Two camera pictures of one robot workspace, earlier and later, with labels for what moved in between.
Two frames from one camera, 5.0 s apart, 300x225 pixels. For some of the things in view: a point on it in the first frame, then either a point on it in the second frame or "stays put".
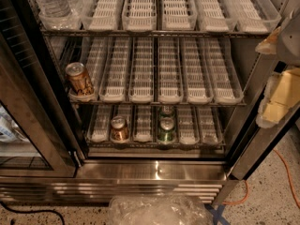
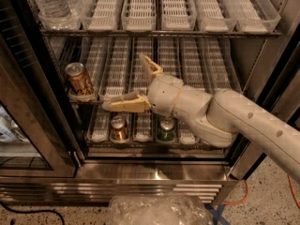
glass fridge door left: (36, 138) stays put
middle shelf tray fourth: (169, 70) stays put
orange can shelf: (79, 79) stays put
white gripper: (290, 44) → (163, 95)
